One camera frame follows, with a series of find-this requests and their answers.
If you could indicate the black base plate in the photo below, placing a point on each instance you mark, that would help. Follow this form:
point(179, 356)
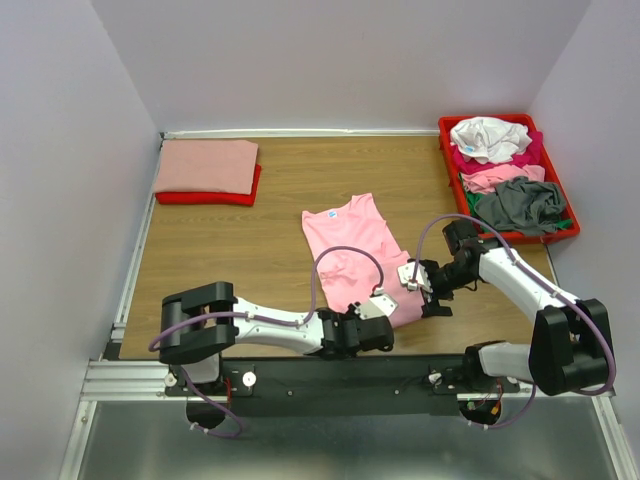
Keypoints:
point(364, 386)

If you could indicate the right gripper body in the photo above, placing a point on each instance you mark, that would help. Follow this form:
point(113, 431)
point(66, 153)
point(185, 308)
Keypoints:
point(443, 281)

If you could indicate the grey garment in bin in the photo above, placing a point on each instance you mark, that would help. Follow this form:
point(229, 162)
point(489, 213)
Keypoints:
point(528, 207)

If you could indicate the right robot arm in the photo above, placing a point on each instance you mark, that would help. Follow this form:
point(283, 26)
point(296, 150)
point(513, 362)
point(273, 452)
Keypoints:
point(571, 347)

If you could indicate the magenta garment in bin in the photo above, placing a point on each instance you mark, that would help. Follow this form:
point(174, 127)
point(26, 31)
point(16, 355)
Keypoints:
point(531, 156)

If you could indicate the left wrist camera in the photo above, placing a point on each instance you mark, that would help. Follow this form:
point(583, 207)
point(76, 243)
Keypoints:
point(376, 306)

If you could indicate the white t-shirt in bin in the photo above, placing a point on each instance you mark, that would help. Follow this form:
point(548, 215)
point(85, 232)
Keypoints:
point(489, 140)

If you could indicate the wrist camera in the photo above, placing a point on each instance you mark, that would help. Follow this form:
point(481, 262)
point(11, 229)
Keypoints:
point(413, 276)
point(376, 306)

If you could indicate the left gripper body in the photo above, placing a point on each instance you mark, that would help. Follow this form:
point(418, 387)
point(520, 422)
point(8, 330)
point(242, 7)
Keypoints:
point(351, 315)

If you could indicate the red plastic bin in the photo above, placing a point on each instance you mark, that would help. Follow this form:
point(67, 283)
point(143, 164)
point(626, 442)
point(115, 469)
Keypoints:
point(446, 123)

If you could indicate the folded red t-shirt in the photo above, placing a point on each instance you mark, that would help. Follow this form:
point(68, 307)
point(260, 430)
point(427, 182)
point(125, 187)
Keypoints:
point(212, 198)

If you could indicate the aluminium frame rail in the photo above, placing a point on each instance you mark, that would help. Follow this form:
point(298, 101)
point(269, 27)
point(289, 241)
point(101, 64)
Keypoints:
point(119, 381)

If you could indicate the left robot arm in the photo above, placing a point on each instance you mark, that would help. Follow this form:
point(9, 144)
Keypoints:
point(197, 325)

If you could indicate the salmon pink garment in bin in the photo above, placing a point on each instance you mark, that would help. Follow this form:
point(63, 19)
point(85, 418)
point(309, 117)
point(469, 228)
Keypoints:
point(485, 181)

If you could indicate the green garment in bin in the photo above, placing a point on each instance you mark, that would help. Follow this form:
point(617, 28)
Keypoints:
point(473, 198)

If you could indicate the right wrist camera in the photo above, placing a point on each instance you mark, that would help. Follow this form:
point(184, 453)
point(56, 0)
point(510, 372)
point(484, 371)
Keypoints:
point(413, 276)

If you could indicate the light pink t-shirt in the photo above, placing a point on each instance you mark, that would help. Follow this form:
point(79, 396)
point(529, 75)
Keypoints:
point(364, 249)

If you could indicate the folded pink t-shirt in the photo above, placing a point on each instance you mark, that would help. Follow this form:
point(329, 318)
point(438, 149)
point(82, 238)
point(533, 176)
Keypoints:
point(206, 165)

